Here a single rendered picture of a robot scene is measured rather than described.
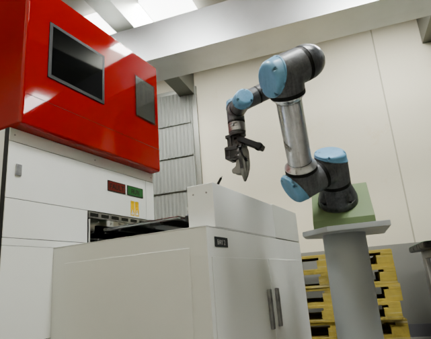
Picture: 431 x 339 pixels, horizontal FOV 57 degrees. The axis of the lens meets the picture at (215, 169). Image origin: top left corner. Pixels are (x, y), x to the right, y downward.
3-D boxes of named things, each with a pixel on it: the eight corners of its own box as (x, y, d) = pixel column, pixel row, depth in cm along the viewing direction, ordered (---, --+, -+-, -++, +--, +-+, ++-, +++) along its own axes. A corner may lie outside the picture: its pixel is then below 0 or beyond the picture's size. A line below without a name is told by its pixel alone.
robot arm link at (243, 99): (254, 81, 160) (247, 93, 171) (231, 91, 157) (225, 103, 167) (264, 97, 159) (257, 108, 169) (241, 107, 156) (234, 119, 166)
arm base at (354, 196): (357, 188, 161) (354, 167, 156) (359, 211, 149) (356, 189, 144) (319, 192, 166) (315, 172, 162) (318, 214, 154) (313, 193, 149)
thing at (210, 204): (188, 230, 124) (186, 186, 128) (255, 240, 172) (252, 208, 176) (215, 226, 120) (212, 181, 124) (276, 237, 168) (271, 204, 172)
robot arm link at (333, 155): (358, 178, 150) (354, 146, 144) (330, 194, 146) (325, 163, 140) (335, 169, 160) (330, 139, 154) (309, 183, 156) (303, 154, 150)
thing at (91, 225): (87, 242, 157) (87, 218, 160) (153, 247, 195) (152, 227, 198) (90, 241, 156) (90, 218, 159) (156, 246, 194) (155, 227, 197)
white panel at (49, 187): (-4, 245, 126) (5, 128, 137) (151, 253, 196) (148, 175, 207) (3, 245, 125) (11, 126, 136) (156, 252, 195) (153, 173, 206)
